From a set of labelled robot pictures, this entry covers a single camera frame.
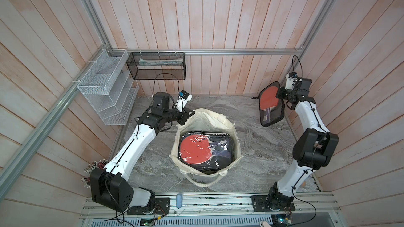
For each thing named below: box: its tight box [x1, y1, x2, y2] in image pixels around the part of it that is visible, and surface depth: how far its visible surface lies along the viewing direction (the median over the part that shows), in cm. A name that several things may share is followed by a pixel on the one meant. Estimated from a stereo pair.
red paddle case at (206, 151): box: [177, 131, 235, 173], surface depth 78 cm
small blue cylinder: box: [176, 193, 183, 210], surface depth 74 cm
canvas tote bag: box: [168, 108, 244, 188], surface depth 76 cm
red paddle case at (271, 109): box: [251, 80, 286, 127], surface depth 93 cm
